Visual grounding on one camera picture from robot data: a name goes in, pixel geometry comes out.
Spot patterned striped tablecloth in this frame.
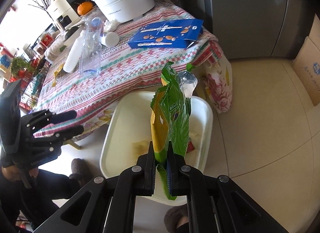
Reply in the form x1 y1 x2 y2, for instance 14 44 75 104
32 0 227 133

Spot person's left hand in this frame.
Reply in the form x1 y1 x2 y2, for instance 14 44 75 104
1 164 39 182

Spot person's leg in dark pants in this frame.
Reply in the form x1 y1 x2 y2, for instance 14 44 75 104
0 169 83 233

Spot white electric pot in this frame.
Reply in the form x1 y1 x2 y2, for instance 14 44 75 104
91 0 203 23

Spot grey refrigerator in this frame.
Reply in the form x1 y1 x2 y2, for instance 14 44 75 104
180 0 313 61

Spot white floral cloth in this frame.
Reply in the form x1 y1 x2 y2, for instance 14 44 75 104
44 33 73 61

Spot orange fruit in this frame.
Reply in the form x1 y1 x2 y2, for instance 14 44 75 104
77 2 93 15

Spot red labelled jar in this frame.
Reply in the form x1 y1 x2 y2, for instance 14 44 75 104
41 33 54 48

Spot brown cardboard box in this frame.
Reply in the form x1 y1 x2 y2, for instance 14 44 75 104
291 16 320 107

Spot blue cardboard box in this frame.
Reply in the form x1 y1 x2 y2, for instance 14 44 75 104
127 19 204 49

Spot green squash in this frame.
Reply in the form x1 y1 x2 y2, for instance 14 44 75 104
65 26 81 40

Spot white tissue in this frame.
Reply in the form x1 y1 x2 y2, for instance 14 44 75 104
104 19 118 32

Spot dry branches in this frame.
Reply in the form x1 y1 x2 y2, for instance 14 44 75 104
26 0 54 20

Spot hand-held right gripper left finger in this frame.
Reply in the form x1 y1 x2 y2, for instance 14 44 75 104
32 141 157 233

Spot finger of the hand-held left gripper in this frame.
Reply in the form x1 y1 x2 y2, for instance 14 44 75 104
21 110 77 131
30 126 85 152

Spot green snack bag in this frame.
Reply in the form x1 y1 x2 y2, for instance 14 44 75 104
150 62 198 201

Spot white table leg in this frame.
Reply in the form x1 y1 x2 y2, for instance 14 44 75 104
65 138 82 150

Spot clear plastic bottle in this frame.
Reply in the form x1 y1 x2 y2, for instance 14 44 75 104
79 17 103 77

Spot brown fuzzy slipper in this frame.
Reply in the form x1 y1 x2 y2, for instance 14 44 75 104
71 158 87 181
164 204 188 233

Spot green leafy plant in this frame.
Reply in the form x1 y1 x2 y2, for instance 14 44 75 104
11 57 34 76

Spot cream air fryer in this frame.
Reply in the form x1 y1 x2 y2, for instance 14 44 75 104
46 0 82 31

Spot black wire rack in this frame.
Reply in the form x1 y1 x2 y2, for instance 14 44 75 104
7 43 53 109

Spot tall white plastic bottle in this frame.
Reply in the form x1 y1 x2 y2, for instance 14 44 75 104
62 30 85 73

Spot white plastic bin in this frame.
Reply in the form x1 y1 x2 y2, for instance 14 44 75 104
99 91 214 205

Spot floral table cover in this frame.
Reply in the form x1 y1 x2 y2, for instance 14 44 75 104
77 55 233 139

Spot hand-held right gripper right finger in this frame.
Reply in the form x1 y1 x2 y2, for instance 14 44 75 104
166 141 292 233

